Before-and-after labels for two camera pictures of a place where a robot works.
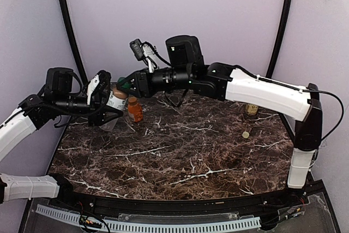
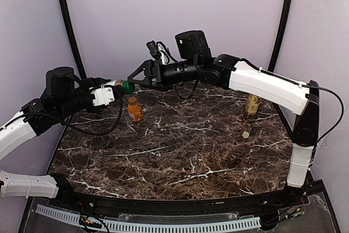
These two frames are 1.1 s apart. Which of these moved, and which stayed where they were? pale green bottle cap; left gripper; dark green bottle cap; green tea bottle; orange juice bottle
Moved: dark green bottle cap; left gripper
Stayed: orange juice bottle; pale green bottle cap; green tea bottle
